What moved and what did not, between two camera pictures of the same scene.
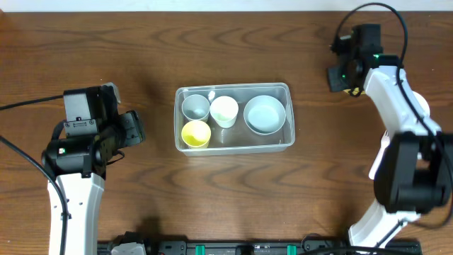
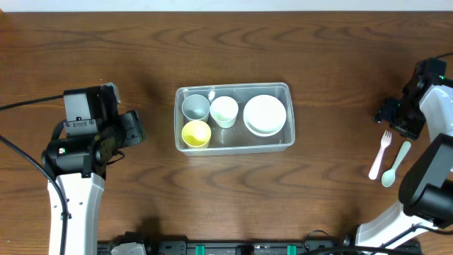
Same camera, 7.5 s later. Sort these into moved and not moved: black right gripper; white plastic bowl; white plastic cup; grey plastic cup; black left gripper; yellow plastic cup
Moved: black right gripper; white plastic bowl
Not moved: black left gripper; white plastic cup; yellow plastic cup; grey plastic cup
